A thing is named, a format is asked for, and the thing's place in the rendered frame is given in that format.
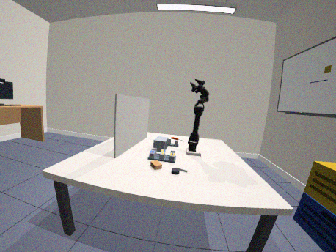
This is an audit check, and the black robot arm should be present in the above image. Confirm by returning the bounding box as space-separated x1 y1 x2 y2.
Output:
188 89 209 152

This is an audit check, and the grey flat panel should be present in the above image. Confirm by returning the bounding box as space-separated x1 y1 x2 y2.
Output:
114 94 150 158

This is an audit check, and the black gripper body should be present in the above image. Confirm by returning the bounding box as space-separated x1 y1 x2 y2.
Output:
192 80 205 92

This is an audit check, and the orange box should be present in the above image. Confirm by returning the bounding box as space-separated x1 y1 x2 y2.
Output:
150 160 162 171

